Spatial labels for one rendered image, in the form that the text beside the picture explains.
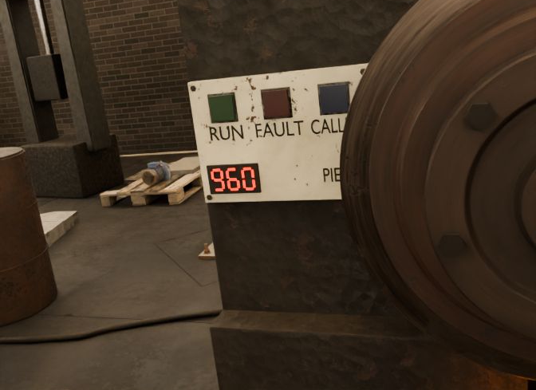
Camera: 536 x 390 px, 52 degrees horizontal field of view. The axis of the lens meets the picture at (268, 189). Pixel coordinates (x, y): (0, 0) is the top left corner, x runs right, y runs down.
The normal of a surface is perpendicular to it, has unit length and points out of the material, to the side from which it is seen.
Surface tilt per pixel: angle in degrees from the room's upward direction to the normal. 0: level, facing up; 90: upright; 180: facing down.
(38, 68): 90
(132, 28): 90
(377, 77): 90
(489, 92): 90
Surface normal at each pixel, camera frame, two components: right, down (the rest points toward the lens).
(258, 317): -0.11, -0.96
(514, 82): -0.30, 0.27
